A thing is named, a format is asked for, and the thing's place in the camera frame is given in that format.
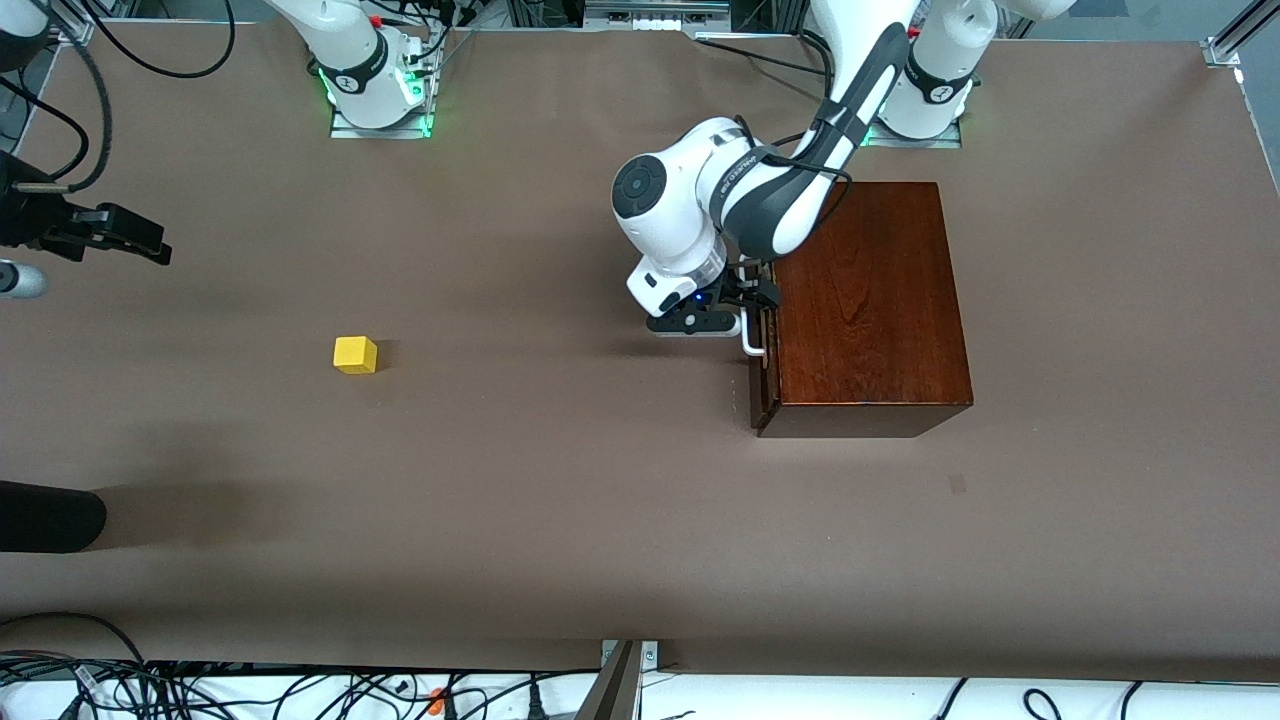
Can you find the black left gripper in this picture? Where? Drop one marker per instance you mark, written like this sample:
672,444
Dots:
745,287

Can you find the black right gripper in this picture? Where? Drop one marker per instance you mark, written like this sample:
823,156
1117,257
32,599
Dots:
32,217

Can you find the yellow wooden block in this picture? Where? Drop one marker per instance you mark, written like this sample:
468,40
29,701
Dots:
354,354

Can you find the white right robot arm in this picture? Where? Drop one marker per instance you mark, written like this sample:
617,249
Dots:
355,55

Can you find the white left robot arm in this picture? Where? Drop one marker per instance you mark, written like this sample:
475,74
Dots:
680,200

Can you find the dark wooden cabinet box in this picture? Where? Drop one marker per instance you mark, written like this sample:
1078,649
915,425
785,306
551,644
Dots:
880,320

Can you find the white power strip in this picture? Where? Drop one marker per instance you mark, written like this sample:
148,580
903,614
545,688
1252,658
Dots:
655,22

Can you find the black cylinder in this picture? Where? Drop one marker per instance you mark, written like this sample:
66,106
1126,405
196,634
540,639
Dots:
45,516

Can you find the aluminium frame profile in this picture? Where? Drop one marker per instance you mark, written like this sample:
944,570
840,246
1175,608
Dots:
75,30
1232,42

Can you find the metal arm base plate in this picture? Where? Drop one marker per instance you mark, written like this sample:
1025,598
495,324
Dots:
345,128
945,140

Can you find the metal pole bracket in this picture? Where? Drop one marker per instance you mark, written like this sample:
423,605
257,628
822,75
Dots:
650,655

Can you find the metal camera pole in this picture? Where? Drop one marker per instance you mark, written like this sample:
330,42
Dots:
610,690

